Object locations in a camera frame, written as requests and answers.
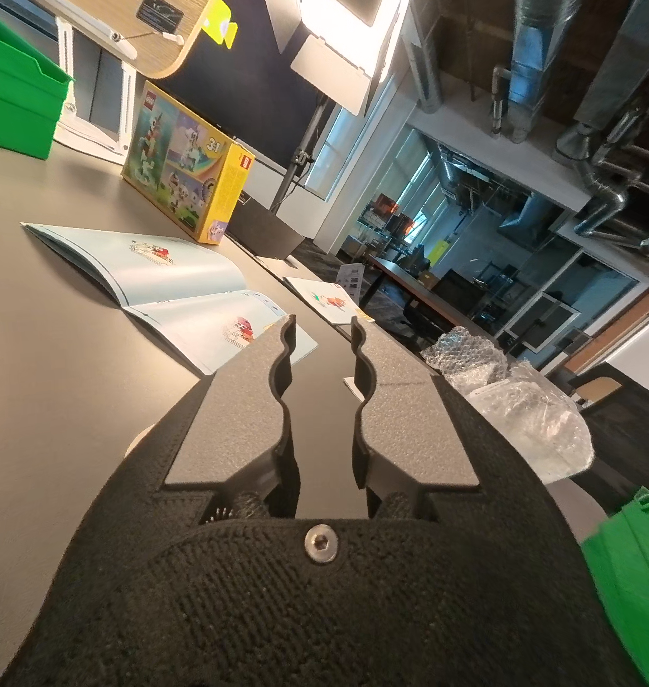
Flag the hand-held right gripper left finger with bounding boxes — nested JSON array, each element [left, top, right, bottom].
[[163, 315, 299, 492]]

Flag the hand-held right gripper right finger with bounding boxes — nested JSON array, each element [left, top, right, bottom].
[[350, 316, 480, 492]]

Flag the light blue instruction booklet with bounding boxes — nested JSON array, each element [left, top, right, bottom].
[[21, 221, 319, 376]]

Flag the round white rainbow lego plate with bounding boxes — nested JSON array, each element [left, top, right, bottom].
[[123, 424, 161, 458]]

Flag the yellow lego box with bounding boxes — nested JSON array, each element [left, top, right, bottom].
[[121, 81, 256, 246]]

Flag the bubble wrap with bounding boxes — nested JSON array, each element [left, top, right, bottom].
[[421, 326, 510, 400]]

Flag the clear plastic bag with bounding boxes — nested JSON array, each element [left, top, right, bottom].
[[448, 362, 595, 484]]

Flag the long brown wooden table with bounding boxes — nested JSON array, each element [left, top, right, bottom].
[[366, 254, 499, 336]]

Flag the closed white instruction booklet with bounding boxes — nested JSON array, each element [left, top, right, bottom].
[[282, 276, 376, 325]]

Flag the white sign stand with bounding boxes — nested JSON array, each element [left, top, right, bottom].
[[338, 263, 366, 308]]

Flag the white framed glass door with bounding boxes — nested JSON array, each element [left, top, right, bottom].
[[503, 291, 582, 354]]

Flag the black case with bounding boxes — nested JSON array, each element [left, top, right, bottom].
[[225, 198, 305, 259]]

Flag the wooden seat black chair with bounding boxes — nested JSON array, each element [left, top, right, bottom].
[[568, 364, 628, 411]]

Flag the green plastic bin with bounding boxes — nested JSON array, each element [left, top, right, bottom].
[[0, 12, 76, 161], [581, 486, 649, 687]]

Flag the black light stand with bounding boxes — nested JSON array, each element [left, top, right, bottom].
[[270, 97, 338, 215]]

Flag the studio light panel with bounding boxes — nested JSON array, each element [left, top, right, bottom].
[[264, 0, 411, 118]]

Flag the wooden top white-legged desk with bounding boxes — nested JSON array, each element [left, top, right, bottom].
[[34, 0, 220, 166]]

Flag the yellow tag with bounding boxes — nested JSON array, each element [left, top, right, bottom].
[[202, 0, 240, 52]]

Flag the black label plate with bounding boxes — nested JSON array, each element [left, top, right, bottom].
[[135, 0, 184, 23]]

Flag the silver ventilation duct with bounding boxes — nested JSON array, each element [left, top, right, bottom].
[[552, 0, 649, 255], [491, 0, 582, 145]]

